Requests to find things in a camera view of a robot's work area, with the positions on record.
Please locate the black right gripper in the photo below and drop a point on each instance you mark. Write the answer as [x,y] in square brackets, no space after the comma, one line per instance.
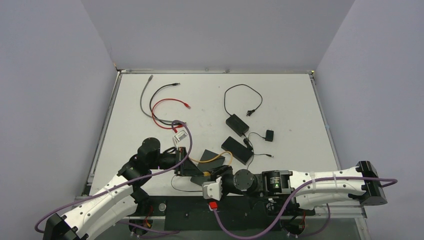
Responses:
[220,172]

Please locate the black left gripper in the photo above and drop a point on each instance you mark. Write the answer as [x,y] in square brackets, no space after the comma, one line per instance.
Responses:
[188,168]

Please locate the black Mercury switch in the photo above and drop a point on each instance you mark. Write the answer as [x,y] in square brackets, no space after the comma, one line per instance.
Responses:
[210,160]

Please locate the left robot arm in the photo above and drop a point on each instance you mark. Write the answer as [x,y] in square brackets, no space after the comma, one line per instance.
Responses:
[122,195]

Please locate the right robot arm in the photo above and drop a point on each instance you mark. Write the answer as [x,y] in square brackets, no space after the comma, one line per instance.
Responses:
[360,183]

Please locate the black power brick adapter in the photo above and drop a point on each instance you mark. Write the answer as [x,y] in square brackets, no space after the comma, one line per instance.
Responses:
[237,125]

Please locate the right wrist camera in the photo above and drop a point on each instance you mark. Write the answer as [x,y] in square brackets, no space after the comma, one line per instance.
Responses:
[212,192]

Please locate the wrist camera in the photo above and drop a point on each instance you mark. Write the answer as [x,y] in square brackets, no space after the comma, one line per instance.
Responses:
[212,192]
[180,135]

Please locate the ribbed black network switch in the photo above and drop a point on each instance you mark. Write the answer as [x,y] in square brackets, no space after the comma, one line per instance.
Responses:
[238,150]

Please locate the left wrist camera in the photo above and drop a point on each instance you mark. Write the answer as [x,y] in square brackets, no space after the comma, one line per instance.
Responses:
[180,135]

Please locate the small black wall plug adapter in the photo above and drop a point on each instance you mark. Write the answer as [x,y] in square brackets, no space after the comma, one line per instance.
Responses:
[269,135]

